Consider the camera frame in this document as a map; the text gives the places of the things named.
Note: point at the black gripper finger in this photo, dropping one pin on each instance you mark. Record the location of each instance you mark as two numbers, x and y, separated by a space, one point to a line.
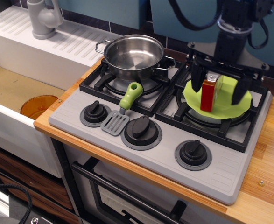
198 73
242 86

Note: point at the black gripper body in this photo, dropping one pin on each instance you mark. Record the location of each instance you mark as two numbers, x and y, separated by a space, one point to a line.
246 65

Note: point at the red white cracker box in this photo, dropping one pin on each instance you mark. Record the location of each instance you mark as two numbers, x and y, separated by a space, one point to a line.
210 89

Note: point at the green handled grey spatula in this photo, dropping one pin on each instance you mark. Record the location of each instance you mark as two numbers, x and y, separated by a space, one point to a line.
117 119

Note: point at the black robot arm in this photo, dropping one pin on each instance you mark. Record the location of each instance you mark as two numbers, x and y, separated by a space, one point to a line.
228 55

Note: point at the light green plate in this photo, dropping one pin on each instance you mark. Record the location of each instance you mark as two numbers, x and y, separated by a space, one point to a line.
223 108

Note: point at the stainless steel pot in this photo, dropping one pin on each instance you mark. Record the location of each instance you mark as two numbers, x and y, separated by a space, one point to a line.
134 57

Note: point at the black middle stove knob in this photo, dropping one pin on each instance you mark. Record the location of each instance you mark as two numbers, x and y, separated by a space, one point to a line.
141 134

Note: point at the black stove knob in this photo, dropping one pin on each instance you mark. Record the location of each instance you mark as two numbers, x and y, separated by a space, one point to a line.
193 155
141 134
94 114

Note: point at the black right stove knob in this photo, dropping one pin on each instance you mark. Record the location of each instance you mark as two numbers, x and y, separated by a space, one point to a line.
193 155

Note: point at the grey toy stove top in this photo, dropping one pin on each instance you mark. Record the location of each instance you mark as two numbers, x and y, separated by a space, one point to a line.
221 180

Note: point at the black left stove knob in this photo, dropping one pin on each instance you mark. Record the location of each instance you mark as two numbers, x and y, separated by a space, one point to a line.
94 114

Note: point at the black left burner grate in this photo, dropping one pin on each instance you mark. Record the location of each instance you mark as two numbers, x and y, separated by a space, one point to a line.
103 85

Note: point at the black burner grate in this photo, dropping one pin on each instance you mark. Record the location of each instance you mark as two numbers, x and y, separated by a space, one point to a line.
240 133
103 85

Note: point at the black right burner grate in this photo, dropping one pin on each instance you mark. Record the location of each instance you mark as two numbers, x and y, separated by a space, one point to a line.
240 133

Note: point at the toy oven door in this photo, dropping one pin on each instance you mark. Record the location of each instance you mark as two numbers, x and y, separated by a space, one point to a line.
113 210

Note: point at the grey toy faucet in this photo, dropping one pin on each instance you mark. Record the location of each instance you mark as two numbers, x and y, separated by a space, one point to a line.
44 21

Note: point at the white sink unit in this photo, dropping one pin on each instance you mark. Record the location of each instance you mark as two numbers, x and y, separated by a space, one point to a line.
30 67

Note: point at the wooden drawer fronts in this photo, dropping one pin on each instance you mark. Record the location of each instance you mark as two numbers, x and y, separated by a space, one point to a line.
48 193

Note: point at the black oven door handle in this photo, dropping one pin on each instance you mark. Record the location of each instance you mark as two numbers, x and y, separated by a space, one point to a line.
87 170

